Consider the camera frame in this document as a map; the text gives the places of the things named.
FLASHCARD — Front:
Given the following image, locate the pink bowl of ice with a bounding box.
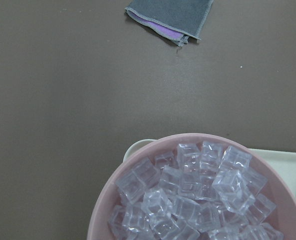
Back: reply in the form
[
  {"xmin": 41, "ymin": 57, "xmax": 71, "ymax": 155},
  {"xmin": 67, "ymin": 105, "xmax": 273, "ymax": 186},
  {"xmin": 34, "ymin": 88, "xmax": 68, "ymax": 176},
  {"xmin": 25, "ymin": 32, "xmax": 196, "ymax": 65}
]
[{"xmin": 87, "ymin": 132, "xmax": 296, "ymax": 240}]

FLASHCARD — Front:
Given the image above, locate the grey and purple cloth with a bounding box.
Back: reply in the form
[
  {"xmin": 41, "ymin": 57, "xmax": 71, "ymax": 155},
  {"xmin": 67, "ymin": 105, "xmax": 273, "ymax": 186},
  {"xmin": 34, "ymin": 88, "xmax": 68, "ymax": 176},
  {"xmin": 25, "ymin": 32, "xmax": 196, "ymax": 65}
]
[{"xmin": 125, "ymin": 0, "xmax": 213, "ymax": 47}]

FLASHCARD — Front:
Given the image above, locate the beige plastic tray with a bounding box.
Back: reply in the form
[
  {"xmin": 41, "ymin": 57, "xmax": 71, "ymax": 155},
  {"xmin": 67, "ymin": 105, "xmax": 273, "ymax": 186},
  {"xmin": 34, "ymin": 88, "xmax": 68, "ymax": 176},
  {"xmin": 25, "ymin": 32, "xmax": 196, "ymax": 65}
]
[{"xmin": 123, "ymin": 139, "xmax": 296, "ymax": 201}]

